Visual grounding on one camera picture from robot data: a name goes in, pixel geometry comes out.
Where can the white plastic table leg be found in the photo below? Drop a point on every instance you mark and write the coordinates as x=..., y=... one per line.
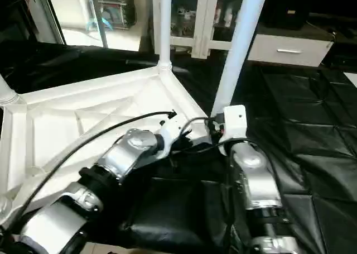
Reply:
x=3, y=206
x=240, y=47
x=165, y=25
x=6, y=92

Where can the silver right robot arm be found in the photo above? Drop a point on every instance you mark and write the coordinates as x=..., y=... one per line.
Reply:
x=256, y=181

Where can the black mat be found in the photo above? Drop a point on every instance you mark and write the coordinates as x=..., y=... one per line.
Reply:
x=312, y=131

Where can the white drawer unit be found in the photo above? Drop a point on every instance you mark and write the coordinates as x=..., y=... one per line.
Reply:
x=290, y=50

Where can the white glass-door cabinet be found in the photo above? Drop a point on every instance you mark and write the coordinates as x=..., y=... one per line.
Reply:
x=189, y=19

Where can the black box yellow label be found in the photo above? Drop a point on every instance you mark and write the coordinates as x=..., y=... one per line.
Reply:
x=284, y=8

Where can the white flat panel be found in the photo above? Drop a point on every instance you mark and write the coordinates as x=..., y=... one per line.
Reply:
x=351, y=79

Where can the dark storage box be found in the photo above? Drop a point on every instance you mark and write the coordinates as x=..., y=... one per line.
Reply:
x=118, y=11

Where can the light blue metal frame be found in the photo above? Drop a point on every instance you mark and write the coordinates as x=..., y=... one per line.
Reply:
x=99, y=17

